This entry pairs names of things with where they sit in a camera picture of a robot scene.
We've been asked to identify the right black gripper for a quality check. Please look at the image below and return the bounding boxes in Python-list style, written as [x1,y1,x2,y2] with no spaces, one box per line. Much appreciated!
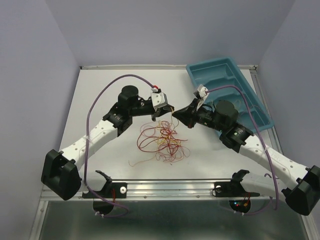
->
[171,98,226,133]

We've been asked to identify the thick red wire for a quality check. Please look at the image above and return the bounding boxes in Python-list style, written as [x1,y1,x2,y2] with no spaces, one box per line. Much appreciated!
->
[136,126,163,152]

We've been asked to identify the red yellow wires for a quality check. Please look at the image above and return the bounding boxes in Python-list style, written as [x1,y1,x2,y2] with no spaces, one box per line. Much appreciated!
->
[127,106,190,168]

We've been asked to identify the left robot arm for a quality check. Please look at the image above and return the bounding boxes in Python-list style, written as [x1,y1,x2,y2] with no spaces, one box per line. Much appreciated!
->
[40,85,174,200]

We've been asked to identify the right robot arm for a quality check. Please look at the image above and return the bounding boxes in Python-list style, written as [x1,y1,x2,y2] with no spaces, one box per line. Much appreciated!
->
[173,98,320,216]

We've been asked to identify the teal plastic tray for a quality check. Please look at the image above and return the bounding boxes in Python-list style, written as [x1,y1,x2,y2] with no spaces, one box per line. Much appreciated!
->
[186,57,274,133]

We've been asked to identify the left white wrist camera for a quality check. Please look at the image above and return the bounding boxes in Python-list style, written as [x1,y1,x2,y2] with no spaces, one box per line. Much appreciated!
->
[150,85,168,111]

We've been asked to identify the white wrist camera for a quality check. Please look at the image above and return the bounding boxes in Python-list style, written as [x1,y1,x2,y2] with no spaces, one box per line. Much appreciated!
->
[193,84,208,111]
[150,85,168,111]

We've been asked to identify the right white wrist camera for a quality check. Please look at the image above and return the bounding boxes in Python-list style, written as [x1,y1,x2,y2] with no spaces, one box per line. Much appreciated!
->
[193,84,208,111]

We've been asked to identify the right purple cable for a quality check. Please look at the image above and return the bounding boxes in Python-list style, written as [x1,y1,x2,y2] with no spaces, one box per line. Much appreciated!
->
[207,84,280,217]

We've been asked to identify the purple cable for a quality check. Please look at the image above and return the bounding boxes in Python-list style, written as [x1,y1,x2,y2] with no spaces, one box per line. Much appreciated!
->
[84,74,130,218]
[207,84,280,217]

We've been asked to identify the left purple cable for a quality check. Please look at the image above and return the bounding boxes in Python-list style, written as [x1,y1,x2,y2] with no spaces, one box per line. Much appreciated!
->
[84,74,130,218]

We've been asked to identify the aluminium rail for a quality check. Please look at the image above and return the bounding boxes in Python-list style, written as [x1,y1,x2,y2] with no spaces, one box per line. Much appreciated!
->
[92,173,276,201]

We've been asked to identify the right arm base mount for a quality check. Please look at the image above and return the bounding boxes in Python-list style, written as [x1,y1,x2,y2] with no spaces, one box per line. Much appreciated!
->
[211,169,260,198]

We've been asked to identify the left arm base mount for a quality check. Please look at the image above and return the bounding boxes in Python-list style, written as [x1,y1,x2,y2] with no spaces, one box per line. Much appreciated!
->
[93,170,128,200]

